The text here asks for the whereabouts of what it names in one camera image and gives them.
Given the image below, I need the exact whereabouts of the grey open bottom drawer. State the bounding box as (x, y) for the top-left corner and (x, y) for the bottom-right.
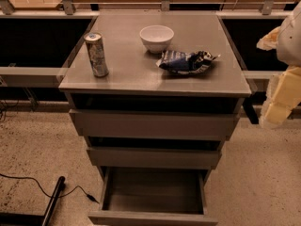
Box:
(88, 168), (217, 226)

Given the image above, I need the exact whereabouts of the blue white crumpled chip bag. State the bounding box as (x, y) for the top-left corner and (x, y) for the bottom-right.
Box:
(156, 50), (219, 75)

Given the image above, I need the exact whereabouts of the black stand leg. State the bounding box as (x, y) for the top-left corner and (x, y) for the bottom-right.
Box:
(0, 174), (65, 226)

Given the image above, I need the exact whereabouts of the grey top drawer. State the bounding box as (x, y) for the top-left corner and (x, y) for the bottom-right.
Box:
(70, 109), (239, 140)

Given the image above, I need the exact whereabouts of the grey drawer cabinet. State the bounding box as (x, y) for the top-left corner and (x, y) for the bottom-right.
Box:
(57, 13), (253, 226)

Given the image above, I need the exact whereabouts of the grey middle drawer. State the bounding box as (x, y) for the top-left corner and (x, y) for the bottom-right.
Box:
(87, 147), (221, 170)

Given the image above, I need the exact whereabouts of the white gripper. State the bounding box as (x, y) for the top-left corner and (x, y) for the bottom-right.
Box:
(256, 2), (301, 129)

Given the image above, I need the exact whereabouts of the white ceramic bowl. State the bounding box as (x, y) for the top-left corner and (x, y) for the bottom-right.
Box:
(139, 25), (174, 54)

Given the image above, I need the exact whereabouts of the silver blue redbull can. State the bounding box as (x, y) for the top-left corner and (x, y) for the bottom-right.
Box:
(84, 32), (109, 77)

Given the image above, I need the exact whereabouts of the black floor cable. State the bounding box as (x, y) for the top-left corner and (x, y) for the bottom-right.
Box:
(0, 172), (101, 204)

